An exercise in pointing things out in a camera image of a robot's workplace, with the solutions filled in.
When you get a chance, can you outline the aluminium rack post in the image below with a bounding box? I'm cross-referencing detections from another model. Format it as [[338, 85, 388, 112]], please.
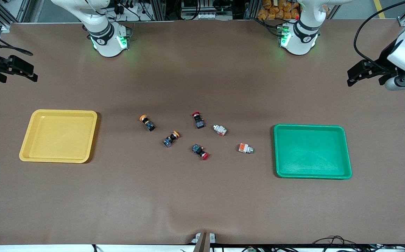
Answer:
[[243, 0, 259, 20], [152, 0, 166, 20]]

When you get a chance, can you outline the yellow plastic tray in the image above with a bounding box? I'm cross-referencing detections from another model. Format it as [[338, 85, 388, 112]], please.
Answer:
[[19, 109, 98, 163]]

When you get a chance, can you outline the green plastic tray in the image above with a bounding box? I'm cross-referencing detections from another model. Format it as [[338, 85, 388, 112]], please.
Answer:
[[273, 125, 353, 180]]

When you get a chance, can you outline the white power strip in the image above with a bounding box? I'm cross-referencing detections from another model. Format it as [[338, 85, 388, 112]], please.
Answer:
[[181, 12, 224, 20]]

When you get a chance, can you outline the brown table mat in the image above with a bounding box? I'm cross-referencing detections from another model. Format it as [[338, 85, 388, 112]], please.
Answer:
[[0, 19, 405, 245]]

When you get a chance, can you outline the pile of orange bags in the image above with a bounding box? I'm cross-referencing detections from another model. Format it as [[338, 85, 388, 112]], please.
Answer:
[[257, 0, 301, 20]]

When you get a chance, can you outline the black floor cable bundle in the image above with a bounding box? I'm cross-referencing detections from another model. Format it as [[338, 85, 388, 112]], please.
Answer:
[[311, 236, 405, 252]]

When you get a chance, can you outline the red cap push button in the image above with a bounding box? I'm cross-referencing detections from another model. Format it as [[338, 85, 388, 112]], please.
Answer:
[[192, 112, 205, 129], [192, 144, 209, 161]]

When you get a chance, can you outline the orange cap push button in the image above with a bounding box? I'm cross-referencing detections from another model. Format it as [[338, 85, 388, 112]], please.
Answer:
[[163, 131, 180, 148], [140, 115, 156, 132]]

